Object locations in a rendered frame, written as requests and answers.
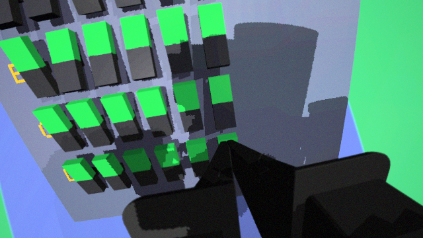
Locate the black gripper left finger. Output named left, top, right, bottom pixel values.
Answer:
left=122, top=141, right=241, bottom=238

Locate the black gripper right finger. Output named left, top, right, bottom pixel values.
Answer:
left=227, top=140, right=391, bottom=238

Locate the grey switch panel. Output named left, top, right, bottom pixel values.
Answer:
left=0, top=0, right=361, bottom=222

